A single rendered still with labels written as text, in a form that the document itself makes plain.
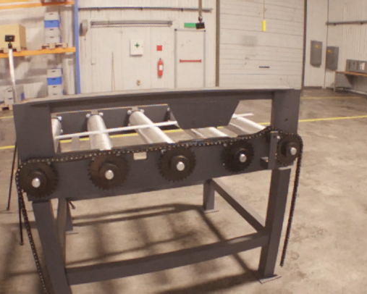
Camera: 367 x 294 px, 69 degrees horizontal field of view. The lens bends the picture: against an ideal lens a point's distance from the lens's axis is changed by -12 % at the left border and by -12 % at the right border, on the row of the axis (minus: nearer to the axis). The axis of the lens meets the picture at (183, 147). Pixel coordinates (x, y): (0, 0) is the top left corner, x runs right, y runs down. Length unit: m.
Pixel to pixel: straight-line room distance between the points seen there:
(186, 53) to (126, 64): 2.13
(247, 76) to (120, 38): 4.94
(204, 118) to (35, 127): 0.72
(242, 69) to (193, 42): 2.20
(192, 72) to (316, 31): 6.13
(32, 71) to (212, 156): 9.28
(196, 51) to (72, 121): 9.02
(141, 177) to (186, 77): 9.60
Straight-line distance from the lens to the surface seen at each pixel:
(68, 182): 1.31
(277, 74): 12.68
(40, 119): 1.24
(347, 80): 12.94
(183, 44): 10.76
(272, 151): 1.47
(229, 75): 11.49
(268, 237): 1.81
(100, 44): 10.26
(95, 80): 10.28
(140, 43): 10.26
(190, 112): 1.32
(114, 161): 1.23
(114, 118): 2.20
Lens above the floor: 1.32
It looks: 18 degrees down
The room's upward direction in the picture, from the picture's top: straight up
